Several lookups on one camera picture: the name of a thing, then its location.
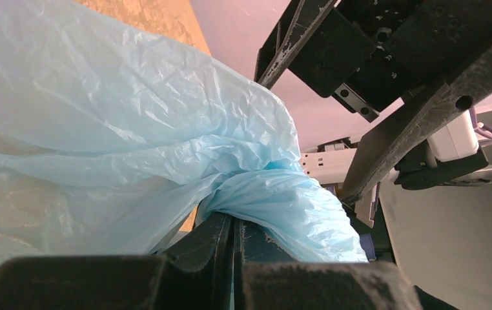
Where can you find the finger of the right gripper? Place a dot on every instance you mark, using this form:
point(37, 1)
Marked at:
point(386, 144)
point(289, 38)

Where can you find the light blue plastic bag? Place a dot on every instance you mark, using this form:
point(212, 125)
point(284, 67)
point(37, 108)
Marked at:
point(110, 136)

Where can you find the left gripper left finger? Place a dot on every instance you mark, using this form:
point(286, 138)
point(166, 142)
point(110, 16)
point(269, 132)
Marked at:
point(195, 273)

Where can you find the white power strip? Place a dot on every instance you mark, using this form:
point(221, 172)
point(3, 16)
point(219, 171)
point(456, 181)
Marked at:
point(327, 167)

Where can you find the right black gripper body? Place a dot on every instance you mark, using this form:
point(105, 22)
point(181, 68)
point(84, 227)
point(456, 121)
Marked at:
point(368, 54)

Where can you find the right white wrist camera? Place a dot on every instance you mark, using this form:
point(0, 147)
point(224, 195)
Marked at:
point(447, 155)

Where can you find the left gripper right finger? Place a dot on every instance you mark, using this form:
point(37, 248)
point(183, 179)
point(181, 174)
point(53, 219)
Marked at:
point(266, 277)

